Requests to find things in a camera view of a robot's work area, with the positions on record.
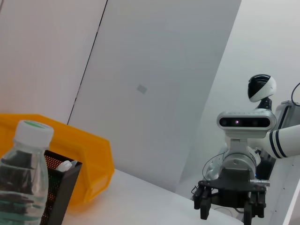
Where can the background robot black-white head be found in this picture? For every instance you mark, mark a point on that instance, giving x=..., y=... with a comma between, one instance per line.
x=261, y=87

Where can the black mesh pen holder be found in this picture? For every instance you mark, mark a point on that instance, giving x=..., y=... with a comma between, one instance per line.
x=61, y=187

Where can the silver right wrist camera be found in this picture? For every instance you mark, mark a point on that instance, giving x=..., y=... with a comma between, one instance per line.
x=246, y=123

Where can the clear green-label water bottle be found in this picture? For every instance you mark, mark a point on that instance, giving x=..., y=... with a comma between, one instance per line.
x=21, y=178

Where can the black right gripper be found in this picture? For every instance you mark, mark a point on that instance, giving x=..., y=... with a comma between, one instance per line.
x=234, y=187

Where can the background robot thin white arm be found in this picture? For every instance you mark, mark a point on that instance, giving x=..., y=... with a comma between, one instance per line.
x=214, y=167

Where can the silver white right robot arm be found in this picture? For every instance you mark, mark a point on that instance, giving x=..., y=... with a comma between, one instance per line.
x=276, y=140

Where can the white robot lifting column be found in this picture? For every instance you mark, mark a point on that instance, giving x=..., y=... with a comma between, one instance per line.
x=286, y=175

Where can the yellow plastic bin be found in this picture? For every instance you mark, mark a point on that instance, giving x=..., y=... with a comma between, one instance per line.
x=93, y=150

